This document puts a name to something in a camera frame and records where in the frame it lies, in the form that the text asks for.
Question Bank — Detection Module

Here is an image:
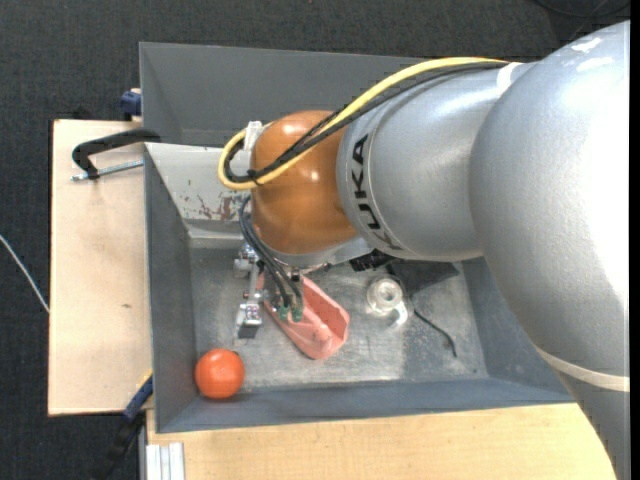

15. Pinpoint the pink plastic toy boat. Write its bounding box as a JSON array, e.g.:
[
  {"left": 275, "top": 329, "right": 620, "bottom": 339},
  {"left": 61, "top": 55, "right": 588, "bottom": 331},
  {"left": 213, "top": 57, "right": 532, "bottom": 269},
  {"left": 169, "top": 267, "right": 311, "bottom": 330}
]
[{"left": 256, "top": 272, "right": 352, "bottom": 361}]

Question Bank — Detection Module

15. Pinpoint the orange ball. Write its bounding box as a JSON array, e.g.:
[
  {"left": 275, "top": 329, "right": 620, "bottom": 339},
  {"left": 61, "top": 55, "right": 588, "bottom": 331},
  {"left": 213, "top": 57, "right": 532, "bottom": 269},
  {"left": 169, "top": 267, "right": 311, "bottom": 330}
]
[{"left": 193, "top": 347, "right": 247, "bottom": 401}]

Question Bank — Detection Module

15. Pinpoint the grey metal bin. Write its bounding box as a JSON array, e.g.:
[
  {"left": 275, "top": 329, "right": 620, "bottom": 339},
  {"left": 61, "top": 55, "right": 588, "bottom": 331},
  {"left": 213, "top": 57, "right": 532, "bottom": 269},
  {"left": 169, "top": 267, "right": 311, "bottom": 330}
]
[{"left": 138, "top": 41, "right": 577, "bottom": 435}]

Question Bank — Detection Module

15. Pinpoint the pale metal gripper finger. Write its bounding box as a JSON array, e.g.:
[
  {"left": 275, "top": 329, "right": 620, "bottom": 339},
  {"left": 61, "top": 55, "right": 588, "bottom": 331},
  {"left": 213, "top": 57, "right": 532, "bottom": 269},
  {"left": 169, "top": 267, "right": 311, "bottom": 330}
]
[{"left": 235, "top": 301, "right": 264, "bottom": 341}]

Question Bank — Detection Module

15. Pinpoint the pale wood flat board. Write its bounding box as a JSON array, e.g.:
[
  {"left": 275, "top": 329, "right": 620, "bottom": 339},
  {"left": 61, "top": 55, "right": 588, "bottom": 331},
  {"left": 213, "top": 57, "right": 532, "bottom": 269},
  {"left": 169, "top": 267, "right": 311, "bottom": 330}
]
[{"left": 47, "top": 118, "right": 155, "bottom": 417}]

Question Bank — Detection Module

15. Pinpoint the clear glass thing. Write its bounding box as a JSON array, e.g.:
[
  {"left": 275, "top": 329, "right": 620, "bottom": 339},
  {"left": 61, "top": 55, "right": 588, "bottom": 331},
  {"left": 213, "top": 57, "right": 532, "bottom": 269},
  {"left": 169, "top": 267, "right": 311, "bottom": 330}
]
[{"left": 366, "top": 274, "right": 414, "bottom": 328}]

